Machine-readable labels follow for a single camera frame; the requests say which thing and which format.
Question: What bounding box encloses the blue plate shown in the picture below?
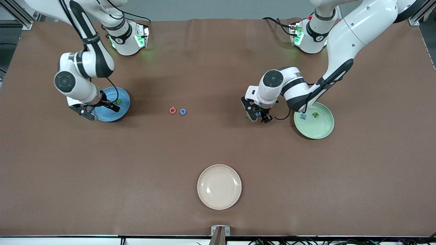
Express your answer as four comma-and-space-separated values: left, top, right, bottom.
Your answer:
92, 87, 131, 122

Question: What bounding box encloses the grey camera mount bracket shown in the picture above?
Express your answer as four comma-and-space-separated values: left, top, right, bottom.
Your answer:
211, 225, 231, 245

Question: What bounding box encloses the black base cable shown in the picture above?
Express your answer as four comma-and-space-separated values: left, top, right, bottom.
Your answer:
262, 16, 294, 36
102, 0, 152, 36

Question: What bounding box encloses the green plate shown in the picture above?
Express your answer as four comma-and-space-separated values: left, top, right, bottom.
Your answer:
294, 101, 335, 140

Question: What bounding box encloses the white table edge rail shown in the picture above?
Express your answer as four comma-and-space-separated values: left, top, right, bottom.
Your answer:
0, 235, 436, 245

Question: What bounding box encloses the beige plate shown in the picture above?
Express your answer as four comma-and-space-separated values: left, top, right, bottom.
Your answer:
197, 164, 242, 210

